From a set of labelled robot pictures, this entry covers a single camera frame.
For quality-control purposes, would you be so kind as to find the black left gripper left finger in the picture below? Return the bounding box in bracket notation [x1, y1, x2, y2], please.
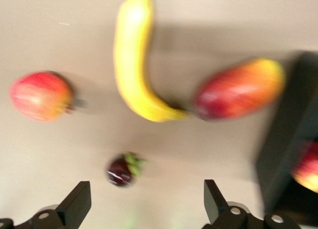
[0, 180, 92, 229]

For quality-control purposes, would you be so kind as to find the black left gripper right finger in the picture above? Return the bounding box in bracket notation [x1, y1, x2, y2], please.
[201, 179, 302, 229]

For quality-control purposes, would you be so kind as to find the black rectangular plastic box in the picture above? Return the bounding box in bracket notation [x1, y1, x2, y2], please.
[255, 51, 318, 227]

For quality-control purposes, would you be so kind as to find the small red yellow apple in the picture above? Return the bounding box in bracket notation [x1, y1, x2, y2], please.
[292, 141, 318, 194]

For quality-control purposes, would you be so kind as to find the yellow banana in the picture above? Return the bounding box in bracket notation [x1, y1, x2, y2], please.
[113, 0, 191, 123]

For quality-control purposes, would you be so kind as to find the dark purple mangosteen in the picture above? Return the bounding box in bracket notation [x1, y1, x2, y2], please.
[106, 152, 148, 189]

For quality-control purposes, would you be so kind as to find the red pomegranate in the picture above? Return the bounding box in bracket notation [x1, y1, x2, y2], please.
[8, 71, 77, 123]

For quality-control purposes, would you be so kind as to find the red yellow mango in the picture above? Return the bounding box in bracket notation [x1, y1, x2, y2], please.
[192, 57, 286, 122]

